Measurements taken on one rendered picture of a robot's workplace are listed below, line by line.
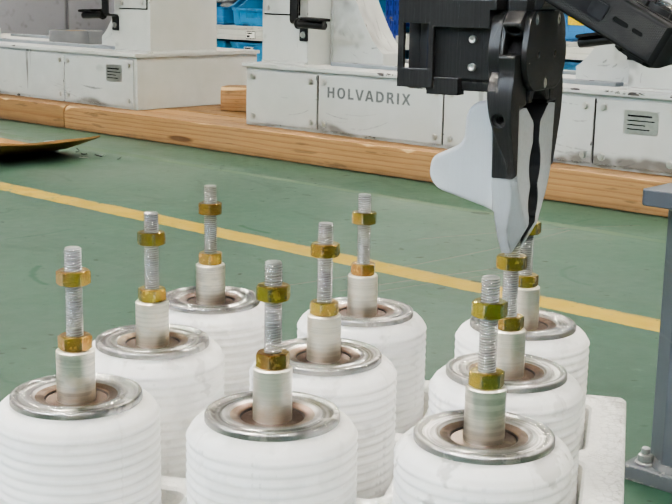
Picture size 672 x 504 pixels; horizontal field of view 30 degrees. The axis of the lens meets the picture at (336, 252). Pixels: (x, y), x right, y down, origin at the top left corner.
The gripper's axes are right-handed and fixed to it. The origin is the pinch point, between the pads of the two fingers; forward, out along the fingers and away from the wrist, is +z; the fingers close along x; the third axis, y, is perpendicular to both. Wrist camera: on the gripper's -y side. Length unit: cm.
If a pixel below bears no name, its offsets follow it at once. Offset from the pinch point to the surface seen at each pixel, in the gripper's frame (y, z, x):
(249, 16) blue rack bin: 376, 3, -572
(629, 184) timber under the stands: 46, 28, -205
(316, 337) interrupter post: 12.0, 7.5, 4.1
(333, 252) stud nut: 11.3, 2.0, 3.4
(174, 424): 19.8, 13.4, 8.8
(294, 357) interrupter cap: 13.5, 9.1, 4.3
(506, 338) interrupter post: 0.4, 6.6, 1.1
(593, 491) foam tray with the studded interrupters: -5.0, 16.3, -1.2
